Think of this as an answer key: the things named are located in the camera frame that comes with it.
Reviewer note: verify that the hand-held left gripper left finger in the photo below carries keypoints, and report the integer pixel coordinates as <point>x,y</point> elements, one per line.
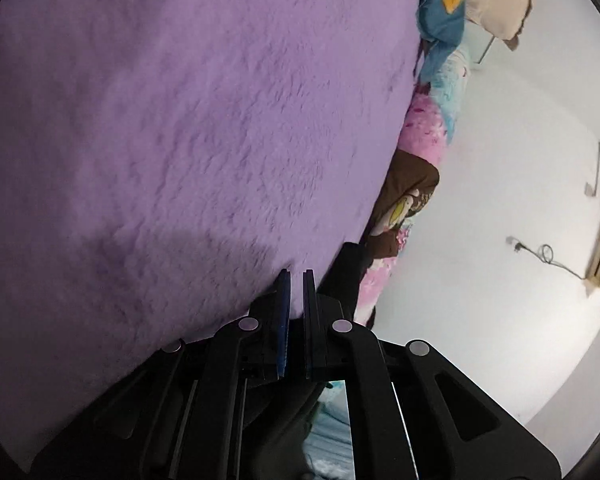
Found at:
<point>282,332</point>

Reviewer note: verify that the blue pillow with orange prints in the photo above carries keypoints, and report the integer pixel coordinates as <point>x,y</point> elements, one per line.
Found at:
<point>440,15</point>

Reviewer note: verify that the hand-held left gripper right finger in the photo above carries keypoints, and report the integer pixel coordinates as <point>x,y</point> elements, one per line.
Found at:
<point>309,330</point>

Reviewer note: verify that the pink and blue floral quilt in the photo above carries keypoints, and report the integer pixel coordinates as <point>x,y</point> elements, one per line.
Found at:
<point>426,125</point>

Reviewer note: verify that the brown printed cloth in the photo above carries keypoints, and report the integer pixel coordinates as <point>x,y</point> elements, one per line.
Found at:
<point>410,176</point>

